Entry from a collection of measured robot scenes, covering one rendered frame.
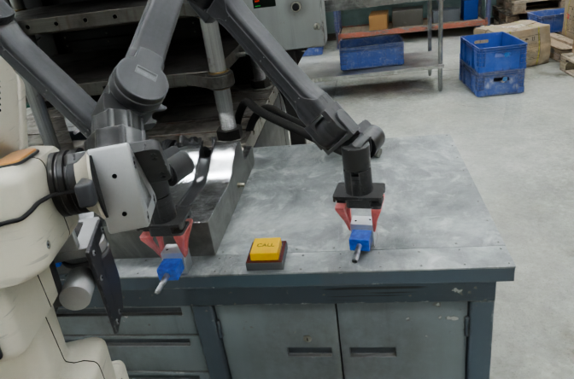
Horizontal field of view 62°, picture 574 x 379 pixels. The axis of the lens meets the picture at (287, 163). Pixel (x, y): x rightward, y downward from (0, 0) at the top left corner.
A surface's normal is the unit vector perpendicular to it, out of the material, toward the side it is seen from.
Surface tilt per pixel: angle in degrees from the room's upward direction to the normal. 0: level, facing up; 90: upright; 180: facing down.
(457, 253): 0
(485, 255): 0
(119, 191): 82
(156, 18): 47
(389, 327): 90
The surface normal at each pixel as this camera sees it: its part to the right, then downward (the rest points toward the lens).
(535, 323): -0.13, -0.90
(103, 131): -0.18, -0.44
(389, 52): -0.07, 0.45
